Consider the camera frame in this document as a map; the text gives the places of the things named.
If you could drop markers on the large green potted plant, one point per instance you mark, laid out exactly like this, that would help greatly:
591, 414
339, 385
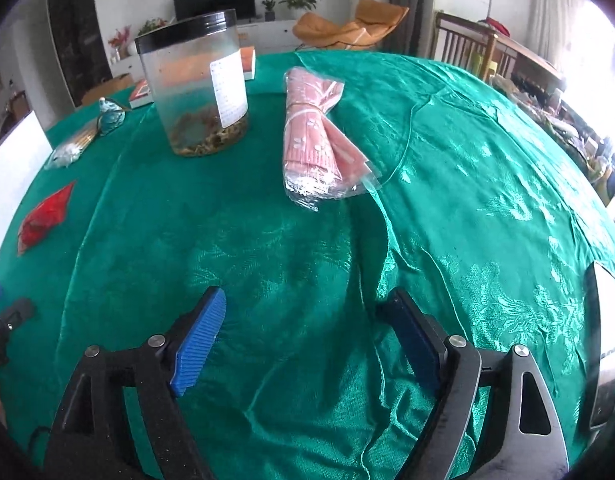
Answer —
300, 0

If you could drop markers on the leafy potted plant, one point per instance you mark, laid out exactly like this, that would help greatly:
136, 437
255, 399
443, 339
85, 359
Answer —
152, 26

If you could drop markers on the small green potted plant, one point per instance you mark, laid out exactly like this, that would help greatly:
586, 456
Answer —
269, 10

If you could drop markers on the red plastic packet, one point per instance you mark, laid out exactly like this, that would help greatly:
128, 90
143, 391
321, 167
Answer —
42, 220

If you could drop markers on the wooden chair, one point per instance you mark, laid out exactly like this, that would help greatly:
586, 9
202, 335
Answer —
462, 45

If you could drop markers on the green patterned tablecloth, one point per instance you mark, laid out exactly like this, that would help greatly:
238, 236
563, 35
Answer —
287, 260

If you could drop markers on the red flower bouquet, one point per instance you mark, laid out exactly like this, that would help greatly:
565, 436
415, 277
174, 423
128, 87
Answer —
119, 40

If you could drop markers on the clear bag of white balls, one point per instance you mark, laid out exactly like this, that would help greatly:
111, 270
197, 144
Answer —
64, 152

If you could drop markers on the white television cabinet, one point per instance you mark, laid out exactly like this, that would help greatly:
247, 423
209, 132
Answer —
272, 35

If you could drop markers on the clear jar with black lid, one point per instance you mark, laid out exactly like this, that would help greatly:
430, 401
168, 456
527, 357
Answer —
187, 85

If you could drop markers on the orange lounge chair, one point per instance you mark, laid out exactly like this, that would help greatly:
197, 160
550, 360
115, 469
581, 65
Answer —
347, 30

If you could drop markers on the teal ceramic ornament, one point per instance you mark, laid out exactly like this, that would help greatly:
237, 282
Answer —
112, 119

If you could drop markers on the shiny silver framed object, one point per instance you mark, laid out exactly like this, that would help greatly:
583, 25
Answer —
605, 310

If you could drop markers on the orange book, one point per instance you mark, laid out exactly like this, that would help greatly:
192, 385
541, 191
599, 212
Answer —
140, 95

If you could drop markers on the black television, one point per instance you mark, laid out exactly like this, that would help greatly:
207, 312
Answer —
212, 2

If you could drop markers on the cardboard box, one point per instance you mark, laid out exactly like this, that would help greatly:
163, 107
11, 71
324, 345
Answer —
112, 85

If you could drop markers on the white board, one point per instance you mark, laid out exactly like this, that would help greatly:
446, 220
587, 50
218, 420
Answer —
12, 185

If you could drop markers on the pink cloth roll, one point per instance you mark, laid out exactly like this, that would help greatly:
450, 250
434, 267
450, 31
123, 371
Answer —
307, 135

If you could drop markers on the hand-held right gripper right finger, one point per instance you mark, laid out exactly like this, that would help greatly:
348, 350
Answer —
417, 340

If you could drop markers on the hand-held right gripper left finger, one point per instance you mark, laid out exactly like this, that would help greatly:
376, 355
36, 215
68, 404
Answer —
197, 345

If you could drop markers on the dark display cabinet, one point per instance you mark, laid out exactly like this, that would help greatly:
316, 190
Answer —
77, 35

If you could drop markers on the sheer window curtain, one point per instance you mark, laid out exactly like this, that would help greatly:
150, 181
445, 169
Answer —
562, 10

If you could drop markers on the grey curtain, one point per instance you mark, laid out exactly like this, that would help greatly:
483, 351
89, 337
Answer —
412, 5

